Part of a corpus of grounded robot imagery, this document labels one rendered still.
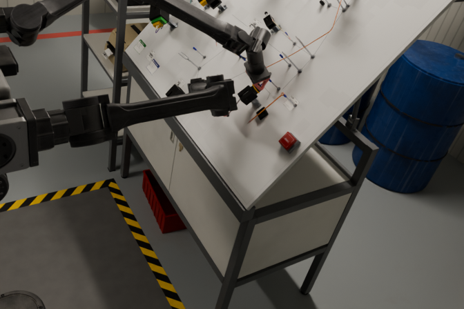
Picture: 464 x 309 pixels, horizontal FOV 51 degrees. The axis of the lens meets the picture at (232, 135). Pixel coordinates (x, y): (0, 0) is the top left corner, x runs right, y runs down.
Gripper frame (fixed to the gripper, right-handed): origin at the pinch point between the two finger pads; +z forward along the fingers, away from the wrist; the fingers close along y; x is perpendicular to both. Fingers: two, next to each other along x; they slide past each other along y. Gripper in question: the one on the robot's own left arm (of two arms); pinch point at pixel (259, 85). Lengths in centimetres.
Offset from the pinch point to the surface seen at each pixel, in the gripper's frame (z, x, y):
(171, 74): 21, 28, 43
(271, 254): 61, 18, -39
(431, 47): 109, -142, 67
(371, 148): 33, -35, -26
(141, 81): 29, 42, 54
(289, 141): 3.9, -0.2, -25.9
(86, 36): 53, 64, 130
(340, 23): -9.2, -36.7, 6.0
